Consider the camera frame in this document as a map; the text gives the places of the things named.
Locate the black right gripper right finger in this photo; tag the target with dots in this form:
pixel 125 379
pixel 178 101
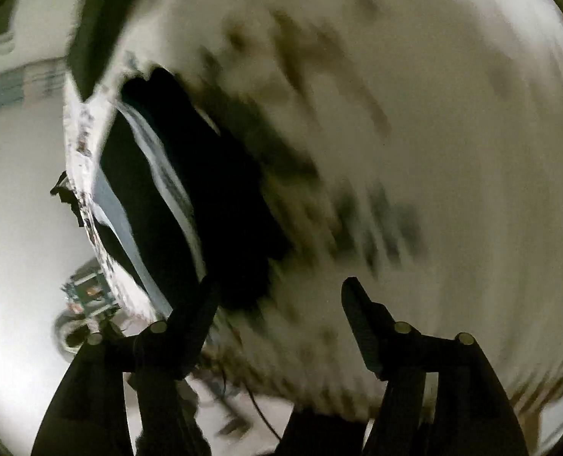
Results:
pixel 442 396

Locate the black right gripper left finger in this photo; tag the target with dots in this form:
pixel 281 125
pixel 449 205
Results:
pixel 88 413

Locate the black grey striped sweater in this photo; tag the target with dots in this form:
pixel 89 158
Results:
pixel 178 196

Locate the floral bed sheet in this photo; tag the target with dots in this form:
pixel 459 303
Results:
pixel 430 134

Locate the left grey-blue curtain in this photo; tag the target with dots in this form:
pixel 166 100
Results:
pixel 31 82

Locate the folded black garment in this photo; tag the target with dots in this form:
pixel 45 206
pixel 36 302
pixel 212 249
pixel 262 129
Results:
pixel 100 23

